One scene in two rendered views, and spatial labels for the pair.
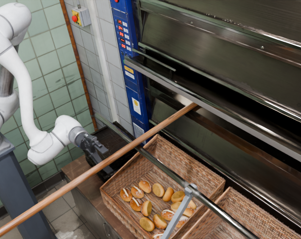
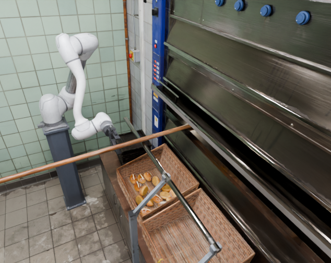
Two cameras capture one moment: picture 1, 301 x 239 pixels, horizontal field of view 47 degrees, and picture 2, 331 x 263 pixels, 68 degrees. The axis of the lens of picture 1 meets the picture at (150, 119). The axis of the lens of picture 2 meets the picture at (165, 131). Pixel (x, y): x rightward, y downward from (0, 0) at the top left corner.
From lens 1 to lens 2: 0.27 m
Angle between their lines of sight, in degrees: 7
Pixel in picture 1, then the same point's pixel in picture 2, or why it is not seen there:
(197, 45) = (196, 83)
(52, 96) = (107, 105)
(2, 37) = (73, 51)
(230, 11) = (217, 61)
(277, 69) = (240, 106)
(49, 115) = not seen: hidden behind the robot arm
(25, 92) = (80, 90)
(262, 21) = (234, 70)
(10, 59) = (75, 67)
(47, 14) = (115, 50)
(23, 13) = (92, 40)
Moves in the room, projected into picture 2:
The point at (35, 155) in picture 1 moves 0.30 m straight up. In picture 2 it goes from (76, 132) to (68, 94)
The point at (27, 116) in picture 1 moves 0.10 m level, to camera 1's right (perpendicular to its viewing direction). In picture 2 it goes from (77, 105) to (91, 107)
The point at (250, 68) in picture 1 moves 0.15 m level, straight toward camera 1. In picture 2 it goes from (224, 103) to (216, 115)
